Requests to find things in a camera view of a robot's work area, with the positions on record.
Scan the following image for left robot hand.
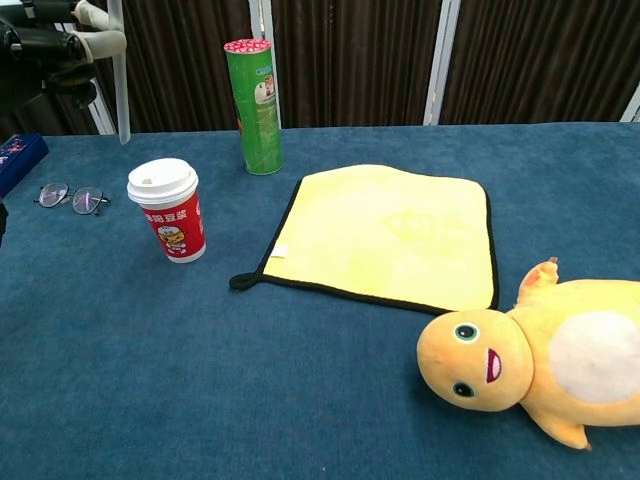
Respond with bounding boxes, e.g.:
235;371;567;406
0;0;129;119

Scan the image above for translucent plastic tube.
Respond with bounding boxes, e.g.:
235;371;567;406
106;0;133;147

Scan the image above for red paper cup white lid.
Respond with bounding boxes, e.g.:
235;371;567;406
126;157;208;264

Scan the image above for dark brown curtain panel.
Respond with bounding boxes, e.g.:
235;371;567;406
97;0;261;135
272;0;444;130
439;0;640;126
0;97;99;139

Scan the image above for blue patterned box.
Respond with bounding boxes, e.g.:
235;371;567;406
0;132;50;200

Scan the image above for thin-framed eyeglasses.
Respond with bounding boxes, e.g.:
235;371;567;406
33;180;112;217

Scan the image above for green chip can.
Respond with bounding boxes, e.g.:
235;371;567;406
223;38;285;176

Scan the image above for yellow cloth black trim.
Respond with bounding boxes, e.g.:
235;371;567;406
228;163;501;316

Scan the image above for blue felt table cover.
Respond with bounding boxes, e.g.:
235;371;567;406
0;121;640;480

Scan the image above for yellow plush duck toy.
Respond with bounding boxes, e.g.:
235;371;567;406
416;256;640;452

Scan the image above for white partition frame post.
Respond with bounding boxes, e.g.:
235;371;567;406
422;0;462;126
82;92;117;136
618;82;640;124
248;0;284;130

